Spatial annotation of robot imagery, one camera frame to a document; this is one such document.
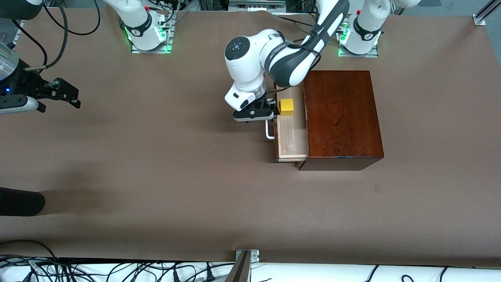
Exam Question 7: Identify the black cylindrical object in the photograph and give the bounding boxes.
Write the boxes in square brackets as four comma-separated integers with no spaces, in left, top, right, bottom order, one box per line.
[0,187,45,217]

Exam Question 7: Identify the brown table cover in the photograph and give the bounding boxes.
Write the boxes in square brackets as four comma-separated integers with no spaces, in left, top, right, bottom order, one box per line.
[0,8,501,268]

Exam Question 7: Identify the grey metal pole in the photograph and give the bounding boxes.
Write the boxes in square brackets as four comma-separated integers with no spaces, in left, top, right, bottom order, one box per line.
[225,251,251,282]

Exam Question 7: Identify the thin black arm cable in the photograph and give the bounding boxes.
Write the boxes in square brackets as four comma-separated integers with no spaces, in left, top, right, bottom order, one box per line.
[11,18,48,65]

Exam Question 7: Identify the black cable with metal plug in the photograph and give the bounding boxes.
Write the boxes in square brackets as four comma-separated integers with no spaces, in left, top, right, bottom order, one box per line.
[23,0,69,71]

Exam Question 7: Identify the looped black arm cable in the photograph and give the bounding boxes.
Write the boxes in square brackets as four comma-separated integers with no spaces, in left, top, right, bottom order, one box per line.
[42,0,101,36]

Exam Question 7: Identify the small metal bracket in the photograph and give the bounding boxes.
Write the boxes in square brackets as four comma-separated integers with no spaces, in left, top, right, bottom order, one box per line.
[236,249,260,264]

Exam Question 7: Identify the white perforated rail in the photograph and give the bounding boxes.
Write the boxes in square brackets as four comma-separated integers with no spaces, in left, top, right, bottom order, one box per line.
[9,18,26,49]

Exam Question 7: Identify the dark brown wooden cabinet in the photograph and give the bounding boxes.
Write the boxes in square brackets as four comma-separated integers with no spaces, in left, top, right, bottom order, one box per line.
[294,70,385,171]

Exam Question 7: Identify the grey network switch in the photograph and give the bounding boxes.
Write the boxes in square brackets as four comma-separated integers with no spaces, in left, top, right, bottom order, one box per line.
[229,0,286,11]

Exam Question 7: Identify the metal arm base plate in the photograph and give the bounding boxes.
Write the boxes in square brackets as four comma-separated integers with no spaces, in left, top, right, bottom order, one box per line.
[338,23,379,58]
[131,20,173,54]

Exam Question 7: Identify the black cable on table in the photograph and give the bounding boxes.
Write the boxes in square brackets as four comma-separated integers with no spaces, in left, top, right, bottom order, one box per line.
[274,15,314,30]

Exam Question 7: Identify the aluminium frame profile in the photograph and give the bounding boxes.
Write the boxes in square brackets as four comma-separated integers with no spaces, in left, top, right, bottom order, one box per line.
[473,0,501,26]

